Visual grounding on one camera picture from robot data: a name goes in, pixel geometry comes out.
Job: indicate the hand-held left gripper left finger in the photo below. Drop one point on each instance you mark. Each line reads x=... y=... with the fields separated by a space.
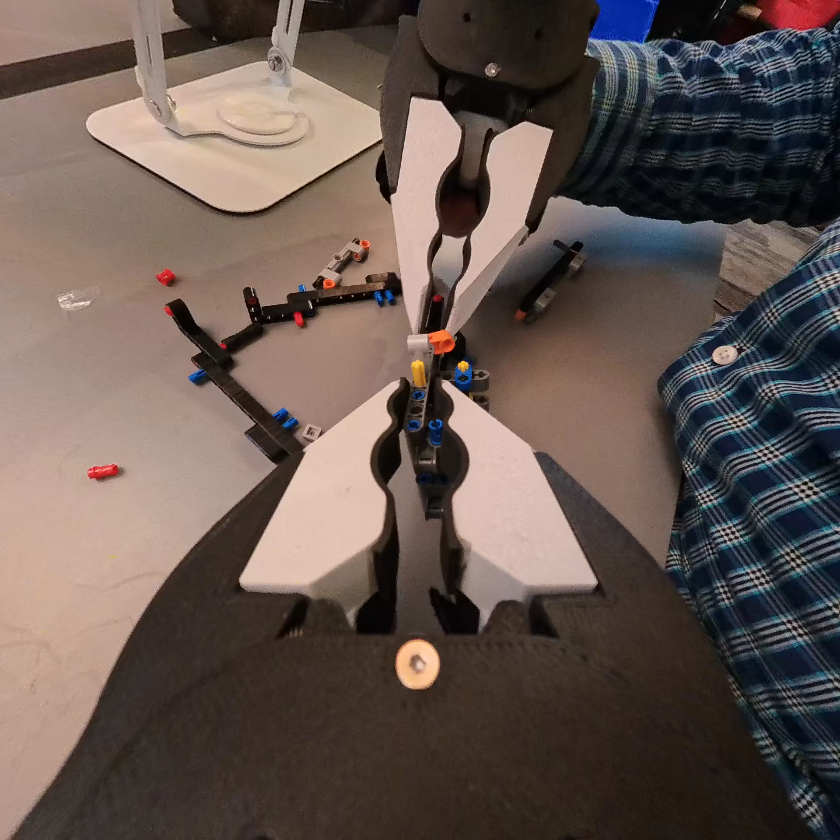
x=315 y=525

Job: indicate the grey lego connector assembly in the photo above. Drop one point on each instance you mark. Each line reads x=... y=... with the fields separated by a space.
x=338 y=262

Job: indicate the small red lego piece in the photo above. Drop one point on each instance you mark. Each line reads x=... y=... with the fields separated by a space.
x=166 y=277
x=103 y=471

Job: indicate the blue plastic bin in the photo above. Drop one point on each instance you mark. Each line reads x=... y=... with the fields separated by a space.
x=623 y=16

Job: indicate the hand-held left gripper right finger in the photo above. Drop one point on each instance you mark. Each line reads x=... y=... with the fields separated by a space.
x=525 y=525

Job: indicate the white book stand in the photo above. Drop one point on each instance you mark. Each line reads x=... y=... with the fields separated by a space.
x=229 y=170

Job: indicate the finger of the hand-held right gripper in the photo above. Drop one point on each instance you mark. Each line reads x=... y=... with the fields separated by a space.
x=417 y=197
x=515 y=190

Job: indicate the black lego side beam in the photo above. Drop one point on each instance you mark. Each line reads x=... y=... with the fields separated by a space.
x=328 y=298
x=243 y=400

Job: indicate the person's plaid shirt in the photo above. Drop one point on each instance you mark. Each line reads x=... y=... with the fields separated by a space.
x=754 y=492

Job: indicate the black lego gear rack assembly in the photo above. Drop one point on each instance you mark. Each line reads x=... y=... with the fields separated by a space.
x=551 y=282

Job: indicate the black lego chassis build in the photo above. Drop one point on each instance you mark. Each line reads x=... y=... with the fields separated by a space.
x=420 y=407

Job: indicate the small clear lego piece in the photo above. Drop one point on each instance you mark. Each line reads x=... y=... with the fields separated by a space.
x=79 y=297

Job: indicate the small grey lego piece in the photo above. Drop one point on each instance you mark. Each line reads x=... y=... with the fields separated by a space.
x=311 y=432

